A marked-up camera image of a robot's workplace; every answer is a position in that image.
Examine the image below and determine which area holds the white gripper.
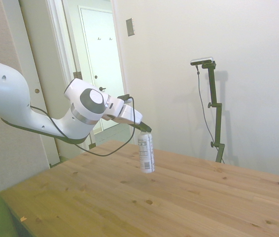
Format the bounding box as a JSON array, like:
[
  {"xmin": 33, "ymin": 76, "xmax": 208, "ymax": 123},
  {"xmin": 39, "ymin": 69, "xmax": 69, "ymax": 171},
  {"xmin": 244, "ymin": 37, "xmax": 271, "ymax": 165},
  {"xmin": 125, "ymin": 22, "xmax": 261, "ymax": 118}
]
[{"xmin": 102, "ymin": 104, "xmax": 153, "ymax": 133}]

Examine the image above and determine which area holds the clear bottle with green cap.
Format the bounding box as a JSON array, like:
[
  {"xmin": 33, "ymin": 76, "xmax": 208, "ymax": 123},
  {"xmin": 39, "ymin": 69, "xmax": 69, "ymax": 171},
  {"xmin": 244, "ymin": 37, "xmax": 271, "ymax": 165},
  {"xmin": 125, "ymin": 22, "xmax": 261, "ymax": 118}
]
[{"xmin": 137, "ymin": 130, "xmax": 156, "ymax": 174}]

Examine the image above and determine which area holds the white closed door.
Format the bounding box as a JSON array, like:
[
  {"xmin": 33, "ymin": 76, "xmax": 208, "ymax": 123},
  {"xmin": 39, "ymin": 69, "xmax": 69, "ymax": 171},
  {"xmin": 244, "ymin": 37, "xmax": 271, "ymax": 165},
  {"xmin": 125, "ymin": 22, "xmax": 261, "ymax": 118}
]
[{"xmin": 78, "ymin": 5, "xmax": 128, "ymax": 133}]

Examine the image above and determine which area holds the beige open door leaf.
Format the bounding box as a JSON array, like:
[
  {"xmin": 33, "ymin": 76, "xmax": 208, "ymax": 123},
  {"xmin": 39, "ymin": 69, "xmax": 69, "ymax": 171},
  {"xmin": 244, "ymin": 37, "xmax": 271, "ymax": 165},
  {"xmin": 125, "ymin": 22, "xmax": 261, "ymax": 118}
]
[{"xmin": 18, "ymin": 0, "xmax": 62, "ymax": 169}]

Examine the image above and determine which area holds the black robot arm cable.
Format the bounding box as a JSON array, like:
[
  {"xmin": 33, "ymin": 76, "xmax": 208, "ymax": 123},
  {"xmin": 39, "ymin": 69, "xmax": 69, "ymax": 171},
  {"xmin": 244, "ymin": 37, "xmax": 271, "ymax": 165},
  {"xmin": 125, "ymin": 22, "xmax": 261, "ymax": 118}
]
[{"xmin": 30, "ymin": 93, "xmax": 137, "ymax": 157}]

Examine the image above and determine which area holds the black jointed camera stand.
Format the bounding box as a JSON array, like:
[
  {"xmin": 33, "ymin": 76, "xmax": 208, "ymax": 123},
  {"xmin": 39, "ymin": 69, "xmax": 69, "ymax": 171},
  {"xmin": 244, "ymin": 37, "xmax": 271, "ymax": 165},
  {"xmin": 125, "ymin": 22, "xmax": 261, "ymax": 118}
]
[{"xmin": 201, "ymin": 61, "xmax": 226, "ymax": 163}]

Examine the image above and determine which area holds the grey stereo camera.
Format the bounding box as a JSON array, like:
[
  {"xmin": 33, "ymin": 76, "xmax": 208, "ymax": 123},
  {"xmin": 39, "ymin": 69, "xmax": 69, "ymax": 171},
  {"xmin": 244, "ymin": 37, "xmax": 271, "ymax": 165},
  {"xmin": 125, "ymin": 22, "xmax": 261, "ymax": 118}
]
[{"xmin": 190, "ymin": 56, "xmax": 215, "ymax": 67}]

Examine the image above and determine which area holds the grey wall switch plate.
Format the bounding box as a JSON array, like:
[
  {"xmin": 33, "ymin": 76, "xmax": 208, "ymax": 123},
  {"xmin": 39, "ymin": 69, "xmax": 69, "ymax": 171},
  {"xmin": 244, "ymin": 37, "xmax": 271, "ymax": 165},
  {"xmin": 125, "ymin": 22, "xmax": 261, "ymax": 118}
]
[{"xmin": 125, "ymin": 17, "xmax": 136, "ymax": 38}]

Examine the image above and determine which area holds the white door frame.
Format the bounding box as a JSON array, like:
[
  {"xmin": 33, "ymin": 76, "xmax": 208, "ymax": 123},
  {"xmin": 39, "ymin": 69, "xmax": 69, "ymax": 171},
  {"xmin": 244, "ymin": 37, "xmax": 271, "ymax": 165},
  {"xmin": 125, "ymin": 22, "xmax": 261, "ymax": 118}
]
[{"xmin": 46, "ymin": 0, "xmax": 98, "ymax": 149}]

